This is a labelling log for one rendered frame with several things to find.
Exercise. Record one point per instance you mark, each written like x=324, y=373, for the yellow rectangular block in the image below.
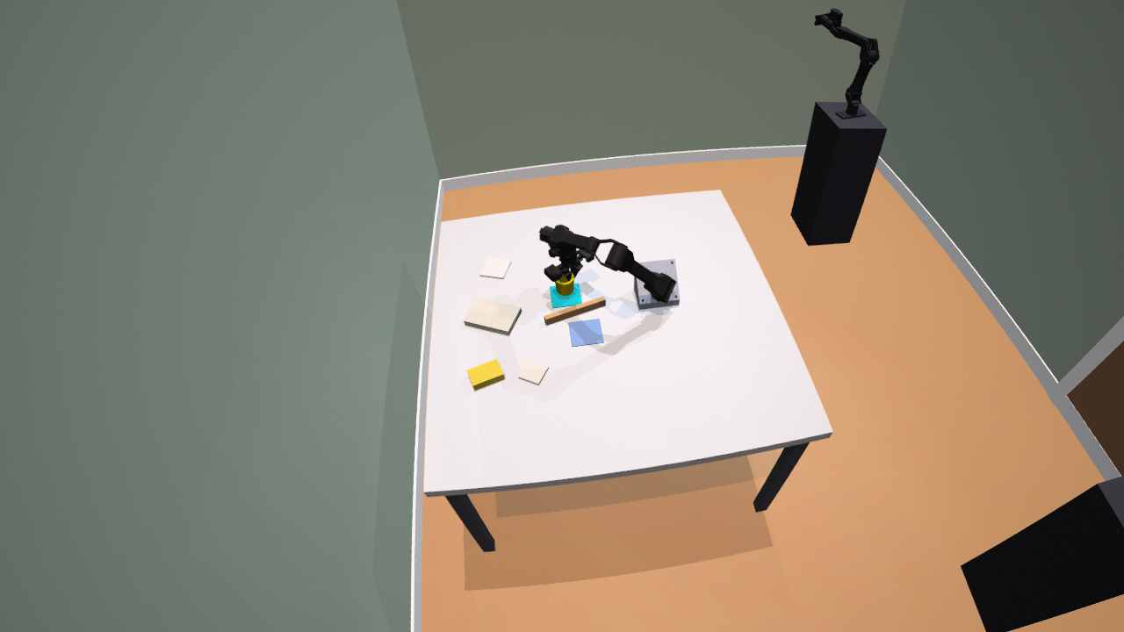
x=486, y=374

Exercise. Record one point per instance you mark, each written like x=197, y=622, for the cream flat square tile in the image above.
x=533, y=372

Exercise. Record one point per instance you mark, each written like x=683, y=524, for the olive yellow cup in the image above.
x=565, y=287

